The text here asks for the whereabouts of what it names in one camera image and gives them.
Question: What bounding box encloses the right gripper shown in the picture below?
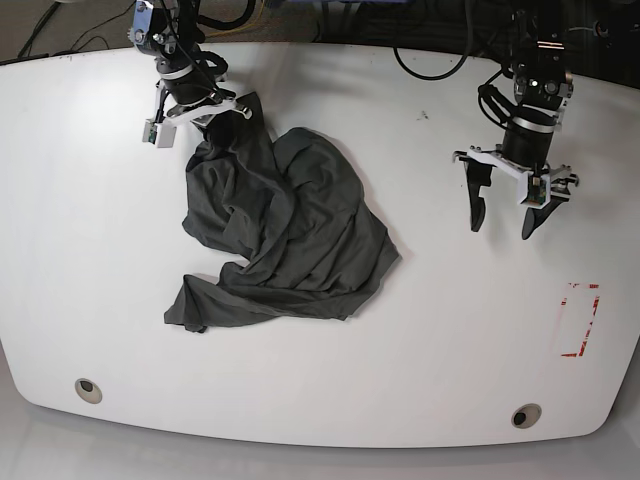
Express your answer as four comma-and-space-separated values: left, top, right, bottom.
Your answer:
154, 71, 250, 148

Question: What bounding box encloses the right table cable grommet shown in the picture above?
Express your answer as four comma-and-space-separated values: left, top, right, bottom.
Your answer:
511, 403, 542, 429

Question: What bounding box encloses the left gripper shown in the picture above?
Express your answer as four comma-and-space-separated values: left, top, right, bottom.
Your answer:
452, 117, 580, 240

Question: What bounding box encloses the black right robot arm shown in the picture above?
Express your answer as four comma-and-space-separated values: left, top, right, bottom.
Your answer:
129, 0, 256, 148

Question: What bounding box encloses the red tape rectangle marking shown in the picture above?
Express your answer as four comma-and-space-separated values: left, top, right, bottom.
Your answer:
556, 283, 600, 358

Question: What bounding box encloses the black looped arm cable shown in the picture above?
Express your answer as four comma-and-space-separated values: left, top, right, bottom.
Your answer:
392, 44, 469, 81

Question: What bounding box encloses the table cable grommet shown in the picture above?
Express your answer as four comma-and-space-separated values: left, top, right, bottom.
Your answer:
511, 403, 542, 429
74, 378, 103, 405

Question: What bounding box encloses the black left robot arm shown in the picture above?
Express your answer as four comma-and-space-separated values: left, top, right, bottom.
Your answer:
453, 1, 579, 240

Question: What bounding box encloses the left table cable grommet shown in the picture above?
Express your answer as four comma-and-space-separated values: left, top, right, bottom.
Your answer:
74, 378, 103, 405

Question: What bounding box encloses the dark grey t-shirt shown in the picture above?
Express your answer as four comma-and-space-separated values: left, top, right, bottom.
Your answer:
164, 93, 399, 333

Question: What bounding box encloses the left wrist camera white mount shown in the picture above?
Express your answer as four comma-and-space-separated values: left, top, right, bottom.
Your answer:
516, 171, 551, 209

